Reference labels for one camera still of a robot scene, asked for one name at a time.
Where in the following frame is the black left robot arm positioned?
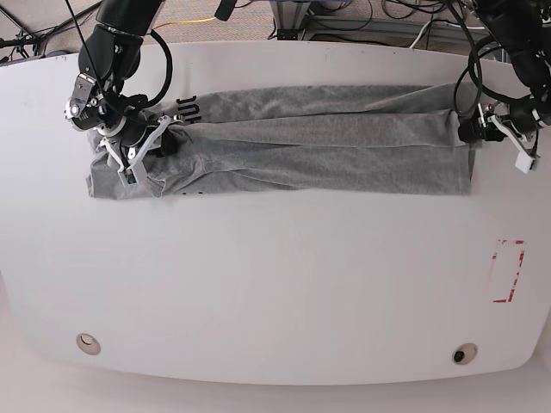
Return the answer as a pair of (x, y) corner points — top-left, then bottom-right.
(444, 1), (550, 162)

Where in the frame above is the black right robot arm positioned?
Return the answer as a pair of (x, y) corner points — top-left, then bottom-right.
(65, 1), (173, 171)

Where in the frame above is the black tripod stand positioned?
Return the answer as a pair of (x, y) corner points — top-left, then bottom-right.
(0, 0), (104, 65)

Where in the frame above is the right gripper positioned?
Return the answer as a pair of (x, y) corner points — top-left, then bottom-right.
(96, 115), (179, 172)

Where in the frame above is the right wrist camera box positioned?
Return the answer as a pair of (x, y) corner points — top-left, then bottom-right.
(117, 164), (147, 188)

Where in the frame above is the aluminium frame stand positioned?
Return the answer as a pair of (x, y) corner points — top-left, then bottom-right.
(269, 1), (467, 49)

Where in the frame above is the red tape rectangle marking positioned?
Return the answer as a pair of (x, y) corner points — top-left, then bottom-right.
(487, 239), (526, 304)

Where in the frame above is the grey printed T-shirt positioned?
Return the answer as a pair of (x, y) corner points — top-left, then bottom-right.
(87, 84), (474, 200)

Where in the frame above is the yellow cable on floor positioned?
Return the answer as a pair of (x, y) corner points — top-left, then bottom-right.
(152, 15), (219, 31)

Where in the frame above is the open table grommet hole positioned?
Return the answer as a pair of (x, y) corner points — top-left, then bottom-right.
(452, 343), (478, 366)

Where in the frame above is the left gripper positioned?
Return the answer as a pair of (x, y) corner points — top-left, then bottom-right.
(458, 101), (541, 155)

